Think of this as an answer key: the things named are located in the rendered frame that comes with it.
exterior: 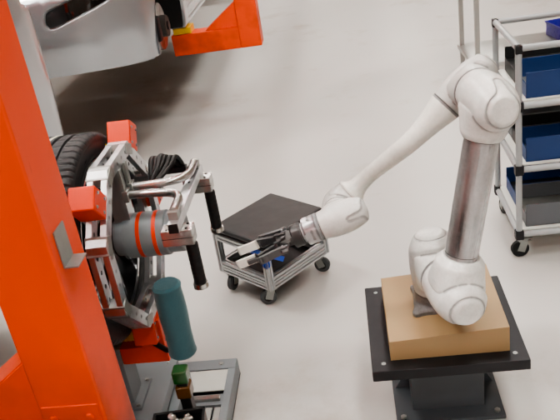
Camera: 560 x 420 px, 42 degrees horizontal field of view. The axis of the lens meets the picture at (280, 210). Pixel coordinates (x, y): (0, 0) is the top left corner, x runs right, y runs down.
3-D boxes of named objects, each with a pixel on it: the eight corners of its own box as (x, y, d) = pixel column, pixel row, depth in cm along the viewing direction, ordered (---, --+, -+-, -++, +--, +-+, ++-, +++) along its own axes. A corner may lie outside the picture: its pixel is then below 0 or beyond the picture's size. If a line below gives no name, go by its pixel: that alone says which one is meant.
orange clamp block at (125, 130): (115, 154, 235) (113, 127, 236) (138, 152, 234) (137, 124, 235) (107, 149, 228) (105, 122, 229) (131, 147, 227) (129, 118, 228)
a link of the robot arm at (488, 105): (463, 297, 241) (490, 337, 221) (416, 299, 239) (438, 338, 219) (506, 66, 209) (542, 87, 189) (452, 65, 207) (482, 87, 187)
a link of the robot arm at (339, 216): (327, 246, 227) (327, 233, 240) (374, 227, 224) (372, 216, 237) (313, 214, 225) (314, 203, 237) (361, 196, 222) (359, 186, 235)
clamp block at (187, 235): (167, 239, 210) (162, 222, 208) (197, 236, 209) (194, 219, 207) (163, 248, 205) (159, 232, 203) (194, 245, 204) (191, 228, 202)
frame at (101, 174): (157, 266, 264) (120, 123, 240) (175, 263, 263) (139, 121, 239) (117, 362, 215) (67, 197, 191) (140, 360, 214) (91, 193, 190)
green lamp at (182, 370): (176, 376, 199) (172, 363, 197) (190, 374, 198) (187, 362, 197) (173, 385, 195) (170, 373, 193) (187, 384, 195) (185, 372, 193)
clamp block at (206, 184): (187, 188, 240) (184, 173, 238) (214, 185, 239) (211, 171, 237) (184, 195, 236) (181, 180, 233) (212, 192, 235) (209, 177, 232)
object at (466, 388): (498, 339, 289) (497, 274, 276) (531, 431, 244) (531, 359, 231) (371, 350, 295) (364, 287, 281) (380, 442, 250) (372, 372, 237)
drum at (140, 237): (129, 245, 237) (118, 206, 231) (193, 238, 234) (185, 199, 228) (118, 267, 224) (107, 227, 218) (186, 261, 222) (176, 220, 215)
